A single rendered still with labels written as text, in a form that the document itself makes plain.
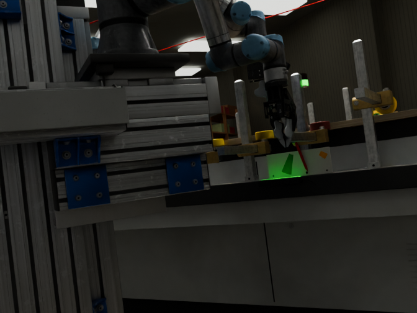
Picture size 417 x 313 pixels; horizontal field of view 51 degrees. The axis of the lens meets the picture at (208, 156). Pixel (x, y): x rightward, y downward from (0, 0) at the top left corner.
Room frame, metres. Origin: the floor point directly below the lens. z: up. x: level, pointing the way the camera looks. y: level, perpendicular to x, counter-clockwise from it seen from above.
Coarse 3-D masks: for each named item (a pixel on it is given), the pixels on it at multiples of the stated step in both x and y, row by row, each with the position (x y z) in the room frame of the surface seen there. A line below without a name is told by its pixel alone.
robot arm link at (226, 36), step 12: (204, 0) 1.33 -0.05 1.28; (216, 0) 1.34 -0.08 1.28; (204, 12) 1.34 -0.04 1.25; (216, 12) 1.34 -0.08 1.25; (204, 24) 1.36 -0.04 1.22; (216, 24) 1.35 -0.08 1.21; (216, 36) 1.36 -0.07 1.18; (228, 36) 1.38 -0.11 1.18; (216, 48) 1.38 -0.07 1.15; (228, 48) 1.37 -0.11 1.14; (216, 60) 1.40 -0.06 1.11; (228, 60) 1.38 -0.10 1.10
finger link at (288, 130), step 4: (288, 120) 1.42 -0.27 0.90; (284, 124) 1.44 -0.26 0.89; (288, 124) 1.42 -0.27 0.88; (288, 128) 1.42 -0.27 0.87; (284, 132) 1.40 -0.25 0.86; (288, 132) 1.42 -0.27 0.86; (292, 132) 1.43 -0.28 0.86; (288, 136) 1.42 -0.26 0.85; (292, 136) 1.44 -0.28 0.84; (288, 140) 1.44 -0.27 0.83; (288, 144) 1.44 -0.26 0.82
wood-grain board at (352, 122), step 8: (400, 112) 1.69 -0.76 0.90; (408, 112) 1.68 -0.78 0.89; (416, 112) 1.66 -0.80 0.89; (344, 120) 1.80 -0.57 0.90; (352, 120) 1.78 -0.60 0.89; (360, 120) 1.77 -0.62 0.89; (376, 120) 1.74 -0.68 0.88; (384, 120) 1.72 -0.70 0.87; (392, 120) 1.76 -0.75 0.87; (336, 128) 1.82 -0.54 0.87; (224, 144) 2.09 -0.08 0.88; (232, 144) 2.07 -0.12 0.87
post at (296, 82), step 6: (294, 78) 1.73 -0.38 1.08; (300, 78) 1.74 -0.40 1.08; (294, 84) 1.73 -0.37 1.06; (300, 84) 1.73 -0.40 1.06; (294, 90) 1.73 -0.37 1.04; (300, 90) 1.72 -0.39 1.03; (294, 96) 1.74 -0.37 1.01; (300, 96) 1.72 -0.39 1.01; (294, 102) 1.74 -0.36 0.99; (300, 102) 1.72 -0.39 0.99; (300, 108) 1.73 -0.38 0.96; (300, 114) 1.73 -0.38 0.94; (306, 114) 1.74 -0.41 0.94; (300, 120) 1.73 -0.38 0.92; (306, 120) 1.73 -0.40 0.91; (300, 126) 1.73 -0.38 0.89; (306, 126) 1.73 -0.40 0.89
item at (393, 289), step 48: (240, 144) 2.11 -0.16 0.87; (336, 144) 1.88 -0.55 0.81; (384, 144) 1.78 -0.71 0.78; (144, 240) 2.44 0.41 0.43; (192, 240) 2.28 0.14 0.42; (240, 240) 2.14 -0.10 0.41; (288, 240) 2.02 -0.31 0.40; (336, 240) 1.91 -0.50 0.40; (384, 240) 1.81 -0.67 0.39; (144, 288) 2.46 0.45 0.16; (192, 288) 2.30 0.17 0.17; (240, 288) 2.16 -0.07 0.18; (288, 288) 2.03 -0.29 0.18; (336, 288) 1.92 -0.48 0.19; (384, 288) 1.82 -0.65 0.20
